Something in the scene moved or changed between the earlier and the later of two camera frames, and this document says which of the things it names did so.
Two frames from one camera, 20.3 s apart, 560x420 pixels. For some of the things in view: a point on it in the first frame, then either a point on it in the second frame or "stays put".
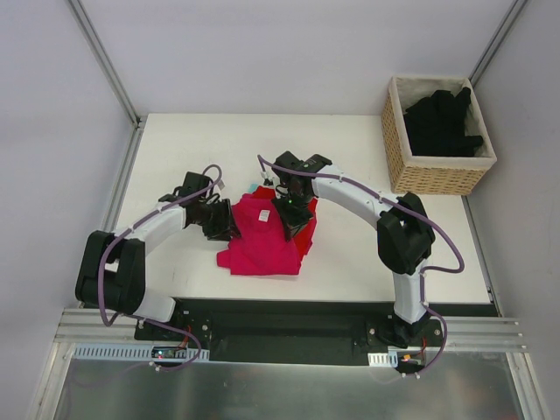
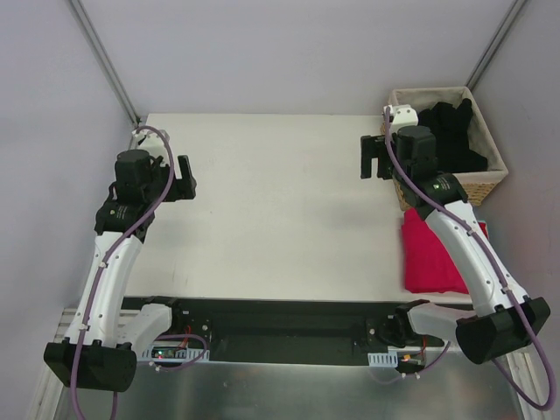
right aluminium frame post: x=498 y=40 stays put
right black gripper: x=295 y=214 → x=373 y=157
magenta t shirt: x=264 y=247 → x=428 y=266
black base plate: x=296 y=332 stays put
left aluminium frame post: x=99 y=50 stays put
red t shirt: x=304 y=239 → x=484 y=227
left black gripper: x=225 y=220 → x=185 y=176
